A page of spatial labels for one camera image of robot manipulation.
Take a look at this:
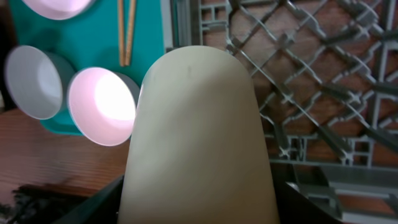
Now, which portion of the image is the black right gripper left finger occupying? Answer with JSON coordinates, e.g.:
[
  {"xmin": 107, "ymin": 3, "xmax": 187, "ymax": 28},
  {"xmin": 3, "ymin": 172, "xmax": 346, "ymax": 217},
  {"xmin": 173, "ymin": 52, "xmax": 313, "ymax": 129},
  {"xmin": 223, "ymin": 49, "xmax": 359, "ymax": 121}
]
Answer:
[{"xmin": 52, "ymin": 175, "xmax": 124, "ymax": 224}]

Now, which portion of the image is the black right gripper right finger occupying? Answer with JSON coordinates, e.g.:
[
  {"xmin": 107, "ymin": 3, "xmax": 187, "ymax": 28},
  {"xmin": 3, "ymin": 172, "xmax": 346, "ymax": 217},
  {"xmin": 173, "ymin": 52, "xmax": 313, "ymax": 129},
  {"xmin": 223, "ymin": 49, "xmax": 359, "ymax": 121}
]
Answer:
[{"xmin": 273, "ymin": 180, "xmax": 341, "ymax": 224}]

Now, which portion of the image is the pink white bowl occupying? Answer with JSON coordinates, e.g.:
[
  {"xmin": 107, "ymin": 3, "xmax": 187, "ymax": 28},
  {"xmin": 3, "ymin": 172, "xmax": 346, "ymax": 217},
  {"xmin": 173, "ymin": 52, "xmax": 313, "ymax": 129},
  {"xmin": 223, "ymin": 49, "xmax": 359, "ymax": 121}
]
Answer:
[{"xmin": 67, "ymin": 67, "xmax": 140, "ymax": 146}]

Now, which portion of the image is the cream paper cup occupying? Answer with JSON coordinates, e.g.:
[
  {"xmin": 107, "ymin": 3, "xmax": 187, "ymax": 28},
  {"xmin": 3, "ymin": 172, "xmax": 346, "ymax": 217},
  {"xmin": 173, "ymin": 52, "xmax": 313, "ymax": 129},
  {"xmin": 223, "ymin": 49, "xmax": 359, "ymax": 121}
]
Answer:
[{"xmin": 118, "ymin": 46, "xmax": 280, "ymax": 223}]

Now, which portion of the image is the grey bowl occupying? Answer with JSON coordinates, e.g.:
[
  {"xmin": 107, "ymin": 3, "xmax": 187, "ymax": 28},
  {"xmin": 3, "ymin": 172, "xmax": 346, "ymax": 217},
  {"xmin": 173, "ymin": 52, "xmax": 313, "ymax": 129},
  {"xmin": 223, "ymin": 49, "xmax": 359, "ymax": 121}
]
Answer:
[{"xmin": 4, "ymin": 45, "xmax": 75, "ymax": 120}]

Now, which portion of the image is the grey dishwasher rack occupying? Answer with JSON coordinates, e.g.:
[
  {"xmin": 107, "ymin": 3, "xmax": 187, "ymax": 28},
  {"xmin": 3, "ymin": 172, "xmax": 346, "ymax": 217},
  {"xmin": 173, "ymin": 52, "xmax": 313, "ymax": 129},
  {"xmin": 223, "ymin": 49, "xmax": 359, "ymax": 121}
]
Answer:
[{"xmin": 161, "ymin": 0, "xmax": 397, "ymax": 223}]

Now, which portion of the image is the teal serving tray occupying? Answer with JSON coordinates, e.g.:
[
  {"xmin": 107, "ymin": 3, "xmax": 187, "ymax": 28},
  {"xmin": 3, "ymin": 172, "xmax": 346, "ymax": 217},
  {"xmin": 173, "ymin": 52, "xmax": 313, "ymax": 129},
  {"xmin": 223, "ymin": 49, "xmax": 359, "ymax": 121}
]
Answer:
[{"xmin": 8, "ymin": 0, "xmax": 165, "ymax": 136}]

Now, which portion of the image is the left wooden chopstick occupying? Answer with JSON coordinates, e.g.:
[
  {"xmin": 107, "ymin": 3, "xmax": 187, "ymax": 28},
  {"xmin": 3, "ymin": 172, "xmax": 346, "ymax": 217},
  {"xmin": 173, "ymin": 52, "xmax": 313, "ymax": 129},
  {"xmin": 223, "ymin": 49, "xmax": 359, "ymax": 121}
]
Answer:
[{"xmin": 117, "ymin": 0, "xmax": 125, "ymax": 67}]

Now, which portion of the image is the wooden chopstick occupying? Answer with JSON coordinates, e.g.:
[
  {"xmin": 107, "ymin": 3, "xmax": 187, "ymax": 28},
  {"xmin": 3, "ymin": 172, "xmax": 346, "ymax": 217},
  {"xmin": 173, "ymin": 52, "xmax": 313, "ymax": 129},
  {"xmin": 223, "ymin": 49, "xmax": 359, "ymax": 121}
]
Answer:
[
  {"xmin": 117, "ymin": 0, "xmax": 125, "ymax": 67},
  {"xmin": 125, "ymin": 0, "xmax": 136, "ymax": 66}
]

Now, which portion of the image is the large white plate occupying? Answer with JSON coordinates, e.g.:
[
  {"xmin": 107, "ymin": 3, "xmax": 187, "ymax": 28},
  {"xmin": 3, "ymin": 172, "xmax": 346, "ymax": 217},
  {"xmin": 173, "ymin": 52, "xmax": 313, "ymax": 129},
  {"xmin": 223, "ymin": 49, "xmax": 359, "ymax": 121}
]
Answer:
[{"xmin": 22, "ymin": 0, "xmax": 95, "ymax": 21}]

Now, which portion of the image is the right wooden chopstick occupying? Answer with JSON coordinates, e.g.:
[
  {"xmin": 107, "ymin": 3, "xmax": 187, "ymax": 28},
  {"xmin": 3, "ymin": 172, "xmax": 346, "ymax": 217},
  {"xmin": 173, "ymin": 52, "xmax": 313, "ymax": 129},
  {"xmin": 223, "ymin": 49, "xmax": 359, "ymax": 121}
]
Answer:
[{"xmin": 125, "ymin": 0, "xmax": 136, "ymax": 66}]

